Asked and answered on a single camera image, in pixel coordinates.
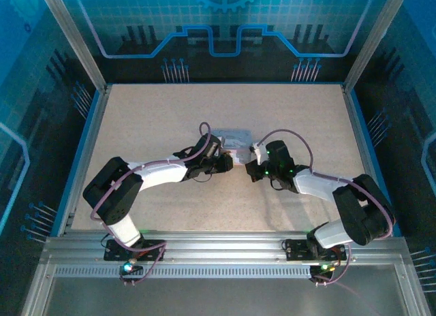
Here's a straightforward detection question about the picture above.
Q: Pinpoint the grey metal front plate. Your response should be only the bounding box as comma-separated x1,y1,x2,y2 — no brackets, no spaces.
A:
44,276,409,316

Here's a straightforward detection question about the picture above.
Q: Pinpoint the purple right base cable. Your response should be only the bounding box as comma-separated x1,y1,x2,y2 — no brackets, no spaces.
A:
311,244,352,285

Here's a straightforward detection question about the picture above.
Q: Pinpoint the aluminium mounting rail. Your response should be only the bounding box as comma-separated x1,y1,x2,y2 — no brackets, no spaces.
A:
40,231,409,266

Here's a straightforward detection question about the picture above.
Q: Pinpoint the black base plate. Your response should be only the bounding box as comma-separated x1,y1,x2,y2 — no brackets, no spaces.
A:
104,239,166,262
284,239,352,262

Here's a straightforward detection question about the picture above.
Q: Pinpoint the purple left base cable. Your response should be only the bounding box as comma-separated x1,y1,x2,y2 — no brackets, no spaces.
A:
118,241,168,285

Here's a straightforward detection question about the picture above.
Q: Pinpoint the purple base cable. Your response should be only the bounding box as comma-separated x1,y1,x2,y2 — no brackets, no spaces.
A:
118,241,168,285
311,244,352,285

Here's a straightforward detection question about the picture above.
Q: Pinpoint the aluminium frame post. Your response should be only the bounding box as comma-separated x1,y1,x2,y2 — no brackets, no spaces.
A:
342,0,410,92
37,0,110,92

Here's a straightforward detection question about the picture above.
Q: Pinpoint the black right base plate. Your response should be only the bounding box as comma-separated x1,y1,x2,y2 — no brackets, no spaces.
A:
284,239,352,262

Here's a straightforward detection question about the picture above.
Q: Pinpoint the slotted grey cable duct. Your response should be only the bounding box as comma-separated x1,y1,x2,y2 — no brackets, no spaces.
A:
54,266,318,279

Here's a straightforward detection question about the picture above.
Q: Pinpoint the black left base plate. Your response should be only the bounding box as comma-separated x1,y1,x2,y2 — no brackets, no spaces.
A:
104,239,166,262

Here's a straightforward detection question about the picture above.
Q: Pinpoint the aluminium side rail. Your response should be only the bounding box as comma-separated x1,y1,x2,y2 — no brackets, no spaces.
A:
20,84,112,316
341,84,434,316

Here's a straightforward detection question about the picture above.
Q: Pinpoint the left base status light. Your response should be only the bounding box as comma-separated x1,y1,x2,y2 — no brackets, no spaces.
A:
119,261,144,276

